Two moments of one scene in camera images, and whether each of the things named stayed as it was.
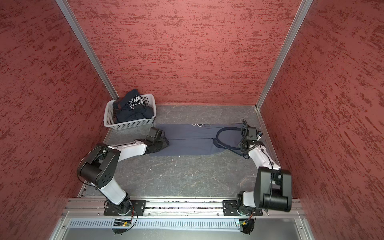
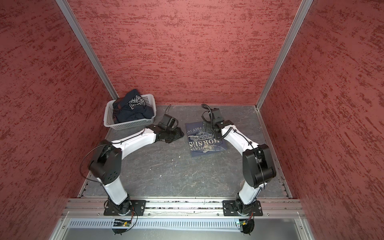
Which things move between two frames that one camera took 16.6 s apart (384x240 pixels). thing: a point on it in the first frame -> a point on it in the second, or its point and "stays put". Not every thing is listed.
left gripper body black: [161, 144] -> [174, 134]
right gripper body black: [241, 145] -> [212, 126]
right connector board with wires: [248, 224] stays put
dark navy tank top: [131, 107] stays put
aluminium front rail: [88, 207] stays put
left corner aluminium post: [95, 61] stays put
